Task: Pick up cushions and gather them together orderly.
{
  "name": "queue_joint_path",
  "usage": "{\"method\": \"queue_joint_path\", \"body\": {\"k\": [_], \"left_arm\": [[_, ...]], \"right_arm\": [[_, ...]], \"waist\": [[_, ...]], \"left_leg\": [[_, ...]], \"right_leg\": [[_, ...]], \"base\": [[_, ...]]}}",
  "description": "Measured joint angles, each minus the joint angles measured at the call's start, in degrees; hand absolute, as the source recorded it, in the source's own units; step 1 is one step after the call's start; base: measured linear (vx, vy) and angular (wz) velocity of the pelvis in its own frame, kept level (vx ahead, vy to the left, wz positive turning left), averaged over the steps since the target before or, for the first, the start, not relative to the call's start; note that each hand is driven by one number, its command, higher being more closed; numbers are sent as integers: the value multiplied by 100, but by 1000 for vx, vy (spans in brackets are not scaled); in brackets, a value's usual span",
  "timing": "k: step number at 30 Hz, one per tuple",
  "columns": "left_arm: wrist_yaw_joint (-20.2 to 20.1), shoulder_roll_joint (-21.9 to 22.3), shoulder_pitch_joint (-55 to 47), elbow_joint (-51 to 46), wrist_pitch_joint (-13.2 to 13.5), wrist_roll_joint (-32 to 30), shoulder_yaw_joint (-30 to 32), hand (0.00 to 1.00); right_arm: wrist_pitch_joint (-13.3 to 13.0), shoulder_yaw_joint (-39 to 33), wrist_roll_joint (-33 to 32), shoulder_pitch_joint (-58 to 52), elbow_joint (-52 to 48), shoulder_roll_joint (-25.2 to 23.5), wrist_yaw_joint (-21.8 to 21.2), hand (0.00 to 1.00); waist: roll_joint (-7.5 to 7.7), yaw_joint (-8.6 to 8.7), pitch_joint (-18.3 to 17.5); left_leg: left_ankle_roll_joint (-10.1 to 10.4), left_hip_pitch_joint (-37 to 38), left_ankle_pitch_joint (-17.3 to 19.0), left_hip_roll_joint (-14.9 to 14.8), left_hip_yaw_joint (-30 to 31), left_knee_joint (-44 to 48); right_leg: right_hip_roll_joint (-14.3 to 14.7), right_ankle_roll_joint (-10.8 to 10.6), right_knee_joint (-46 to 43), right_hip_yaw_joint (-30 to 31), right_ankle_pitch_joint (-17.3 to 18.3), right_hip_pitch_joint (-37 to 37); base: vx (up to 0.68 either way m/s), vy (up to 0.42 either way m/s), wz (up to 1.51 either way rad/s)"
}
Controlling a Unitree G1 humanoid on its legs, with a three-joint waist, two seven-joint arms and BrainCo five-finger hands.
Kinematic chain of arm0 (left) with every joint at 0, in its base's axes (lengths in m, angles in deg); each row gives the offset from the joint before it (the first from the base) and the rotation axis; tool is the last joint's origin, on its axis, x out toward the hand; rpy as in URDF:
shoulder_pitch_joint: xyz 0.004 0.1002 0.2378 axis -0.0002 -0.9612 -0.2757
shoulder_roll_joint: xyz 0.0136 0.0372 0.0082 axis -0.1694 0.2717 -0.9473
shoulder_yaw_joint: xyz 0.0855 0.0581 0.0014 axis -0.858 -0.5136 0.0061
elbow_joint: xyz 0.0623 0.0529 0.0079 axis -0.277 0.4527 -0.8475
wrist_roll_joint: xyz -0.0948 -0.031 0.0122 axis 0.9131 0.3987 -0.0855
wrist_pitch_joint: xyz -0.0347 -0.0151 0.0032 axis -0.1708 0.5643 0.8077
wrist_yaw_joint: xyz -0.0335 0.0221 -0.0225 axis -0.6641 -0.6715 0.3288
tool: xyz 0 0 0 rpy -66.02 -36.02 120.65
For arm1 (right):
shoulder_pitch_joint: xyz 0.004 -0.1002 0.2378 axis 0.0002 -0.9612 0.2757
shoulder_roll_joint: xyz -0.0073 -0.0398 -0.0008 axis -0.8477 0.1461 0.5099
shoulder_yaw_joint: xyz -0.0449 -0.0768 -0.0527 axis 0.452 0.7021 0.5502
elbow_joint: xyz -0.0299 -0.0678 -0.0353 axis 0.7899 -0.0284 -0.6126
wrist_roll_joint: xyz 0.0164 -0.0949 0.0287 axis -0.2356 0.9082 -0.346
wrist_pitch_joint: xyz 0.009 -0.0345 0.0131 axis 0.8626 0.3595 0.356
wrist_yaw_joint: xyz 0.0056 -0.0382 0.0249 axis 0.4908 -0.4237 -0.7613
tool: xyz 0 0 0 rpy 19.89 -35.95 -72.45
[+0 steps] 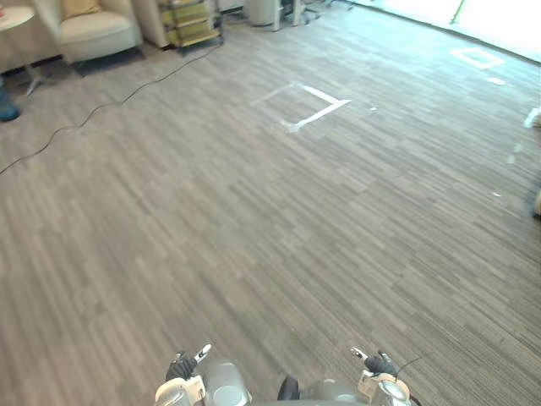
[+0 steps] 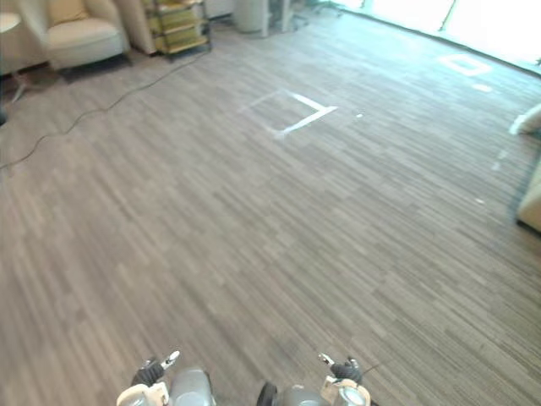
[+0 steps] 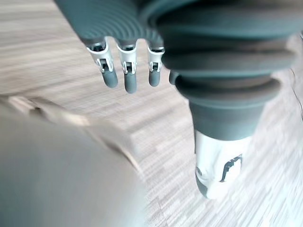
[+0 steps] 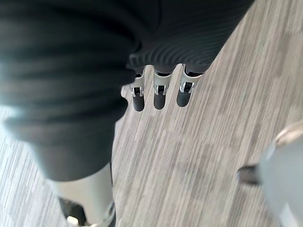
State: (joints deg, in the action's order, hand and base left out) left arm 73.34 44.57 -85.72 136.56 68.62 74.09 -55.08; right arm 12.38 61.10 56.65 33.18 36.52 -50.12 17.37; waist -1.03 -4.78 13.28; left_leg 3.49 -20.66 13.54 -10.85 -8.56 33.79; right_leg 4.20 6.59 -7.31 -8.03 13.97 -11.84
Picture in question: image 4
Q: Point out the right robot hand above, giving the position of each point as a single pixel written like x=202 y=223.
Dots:
x=71 y=71

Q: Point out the silver robot leg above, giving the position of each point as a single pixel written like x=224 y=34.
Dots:
x=281 y=170

